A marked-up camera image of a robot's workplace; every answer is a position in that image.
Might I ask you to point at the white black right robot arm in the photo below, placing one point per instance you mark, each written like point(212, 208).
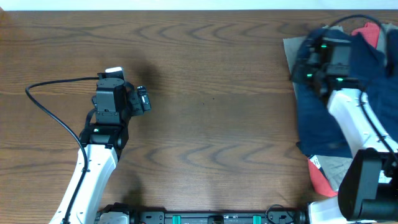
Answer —
point(368, 191)

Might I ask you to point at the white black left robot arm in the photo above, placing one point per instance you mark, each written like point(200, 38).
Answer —
point(103, 138)

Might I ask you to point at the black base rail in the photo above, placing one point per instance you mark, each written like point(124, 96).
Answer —
point(128, 214)

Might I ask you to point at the khaki beige shorts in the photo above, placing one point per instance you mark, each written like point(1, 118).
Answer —
point(321, 141)

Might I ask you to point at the red garment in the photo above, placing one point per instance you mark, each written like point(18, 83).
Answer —
point(367, 32)

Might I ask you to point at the grey olive garment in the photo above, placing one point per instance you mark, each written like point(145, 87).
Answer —
point(387, 44)

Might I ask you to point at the navy blue shorts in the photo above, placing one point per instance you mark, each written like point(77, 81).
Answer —
point(360, 93)

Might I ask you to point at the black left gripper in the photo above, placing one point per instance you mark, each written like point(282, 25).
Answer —
point(135, 98)

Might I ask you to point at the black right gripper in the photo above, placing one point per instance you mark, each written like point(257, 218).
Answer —
point(301, 65)

